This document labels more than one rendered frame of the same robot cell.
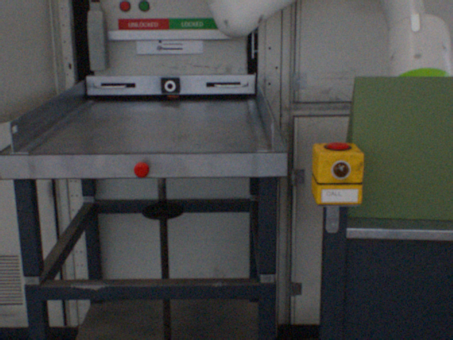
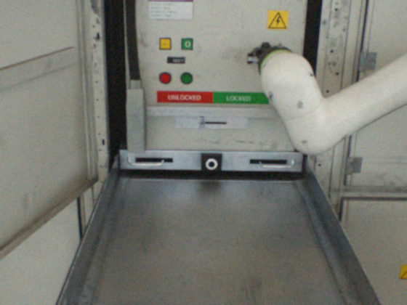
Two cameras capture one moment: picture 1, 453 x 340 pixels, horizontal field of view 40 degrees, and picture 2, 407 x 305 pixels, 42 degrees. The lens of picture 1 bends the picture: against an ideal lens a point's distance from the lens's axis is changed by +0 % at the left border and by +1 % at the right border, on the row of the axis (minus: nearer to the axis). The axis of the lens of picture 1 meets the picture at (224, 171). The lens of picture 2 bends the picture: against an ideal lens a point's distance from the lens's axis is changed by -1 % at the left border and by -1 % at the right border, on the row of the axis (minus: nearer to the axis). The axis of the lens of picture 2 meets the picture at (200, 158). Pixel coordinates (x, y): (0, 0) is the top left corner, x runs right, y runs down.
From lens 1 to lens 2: 0.66 m
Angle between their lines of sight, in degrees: 6
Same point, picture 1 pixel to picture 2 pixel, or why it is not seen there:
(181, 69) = (223, 144)
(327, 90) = (381, 175)
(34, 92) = (67, 178)
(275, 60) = not seen: hidden behind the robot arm
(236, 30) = (315, 151)
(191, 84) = (234, 160)
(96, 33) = (136, 115)
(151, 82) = (190, 157)
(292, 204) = not seen: hidden behind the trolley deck
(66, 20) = (100, 94)
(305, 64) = (360, 148)
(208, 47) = (254, 123)
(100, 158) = not seen: outside the picture
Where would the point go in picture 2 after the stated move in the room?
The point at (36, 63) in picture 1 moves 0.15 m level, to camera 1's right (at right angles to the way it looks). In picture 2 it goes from (68, 146) to (124, 147)
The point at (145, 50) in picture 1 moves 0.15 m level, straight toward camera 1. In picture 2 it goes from (185, 123) to (192, 141)
